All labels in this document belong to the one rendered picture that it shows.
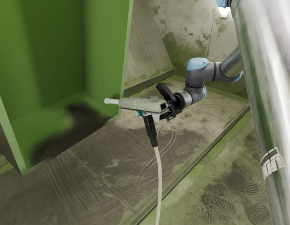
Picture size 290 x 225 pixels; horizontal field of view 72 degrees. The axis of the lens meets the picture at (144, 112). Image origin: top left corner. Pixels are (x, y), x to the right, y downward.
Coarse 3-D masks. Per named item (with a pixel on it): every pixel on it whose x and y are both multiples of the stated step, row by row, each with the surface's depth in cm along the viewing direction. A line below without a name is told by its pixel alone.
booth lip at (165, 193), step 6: (246, 108) 212; (240, 114) 203; (234, 120) 194; (228, 126) 185; (222, 132) 178; (216, 138) 171; (210, 144) 164; (204, 150) 158; (198, 156) 153; (204, 156) 156; (192, 162) 147; (186, 168) 142; (192, 168) 145; (180, 174) 138; (186, 174) 140; (174, 180) 134; (180, 180) 135; (168, 186) 130; (174, 186) 131; (162, 192) 126; (168, 192) 127; (156, 198) 122; (162, 198) 123; (150, 204) 119; (156, 204) 120; (144, 210) 116; (150, 210) 116; (138, 216) 113; (144, 216) 113; (132, 222) 110; (138, 222) 110
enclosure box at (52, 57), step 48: (0, 0) 77; (48, 0) 91; (96, 0) 96; (0, 48) 85; (48, 48) 102; (96, 48) 111; (0, 96) 95; (48, 96) 117; (96, 96) 132; (0, 144) 82; (48, 144) 99
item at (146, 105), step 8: (152, 96) 76; (120, 104) 95; (128, 104) 88; (136, 104) 83; (144, 104) 78; (152, 104) 74; (160, 104) 72; (144, 112) 80; (152, 112) 76; (160, 112) 73; (144, 120) 84; (152, 120) 84; (152, 128) 84; (152, 136) 84; (152, 144) 86
